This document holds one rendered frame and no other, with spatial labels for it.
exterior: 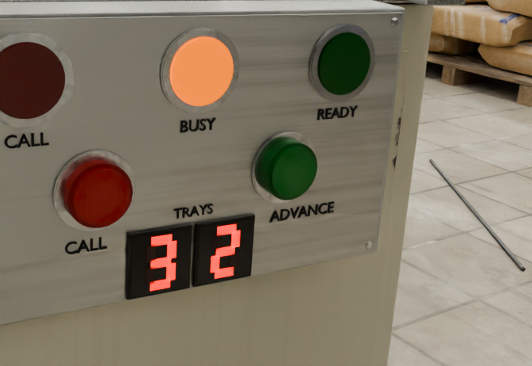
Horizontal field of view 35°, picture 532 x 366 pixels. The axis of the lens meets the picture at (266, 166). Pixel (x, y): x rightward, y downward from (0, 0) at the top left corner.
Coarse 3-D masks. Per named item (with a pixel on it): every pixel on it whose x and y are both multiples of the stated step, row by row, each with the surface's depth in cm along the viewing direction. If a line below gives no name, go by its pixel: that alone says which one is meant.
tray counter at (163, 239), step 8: (152, 240) 40; (160, 240) 40; (168, 240) 41; (152, 248) 40; (168, 248) 41; (176, 248) 41; (152, 256) 41; (168, 256) 41; (152, 264) 41; (160, 264) 41; (168, 264) 41; (152, 272) 41; (168, 272) 41; (152, 280) 41; (160, 280) 41; (168, 280) 41; (152, 288) 41; (160, 288) 41
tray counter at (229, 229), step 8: (232, 224) 42; (224, 232) 42; (232, 232) 43; (240, 232) 43; (216, 240) 42; (232, 240) 43; (216, 248) 42; (224, 248) 43; (232, 248) 43; (216, 256) 42; (232, 256) 43; (216, 264) 43; (232, 264) 43; (216, 272) 43; (224, 272) 43; (232, 272) 43
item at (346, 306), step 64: (0, 0) 37; (64, 0) 38; (128, 0) 40; (192, 0) 41; (256, 0) 43; (384, 0) 47; (384, 192) 52; (384, 256) 54; (64, 320) 43; (128, 320) 45; (192, 320) 47; (256, 320) 49; (320, 320) 52; (384, 320) 55
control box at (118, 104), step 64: (320, 0) 45; (64, 64) 36; (128, 64) 37; (256, 64) 41; (384, 64) 45; (0, 128) 35; (64, 128) 37; (128, 128) 38; (192, 128) 40; (256, 128) 42; (320, 128) 44; (384, 128) 46; (0, 192) 36; (192, 192) 41; (256, 192) 43; (320, 192) 45; (0, 256) 37; (64, 256) 38; (128, 256) 40; (192, 256) 42; (256, 256) 44; (320, 256) 46; (0, 320) 38
